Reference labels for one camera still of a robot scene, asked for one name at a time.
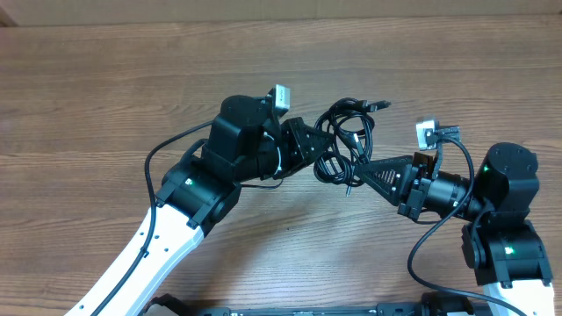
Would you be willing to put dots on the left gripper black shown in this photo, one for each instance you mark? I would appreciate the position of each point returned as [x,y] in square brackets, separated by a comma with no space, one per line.
[292,132]

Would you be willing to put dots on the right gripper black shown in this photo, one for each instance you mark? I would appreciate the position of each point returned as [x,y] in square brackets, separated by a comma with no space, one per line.
[409,202]

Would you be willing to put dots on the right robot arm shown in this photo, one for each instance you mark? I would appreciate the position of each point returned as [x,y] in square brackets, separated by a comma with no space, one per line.
[500,244]

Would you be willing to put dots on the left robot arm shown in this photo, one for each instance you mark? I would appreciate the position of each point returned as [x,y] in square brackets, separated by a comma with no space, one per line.
[248,140]

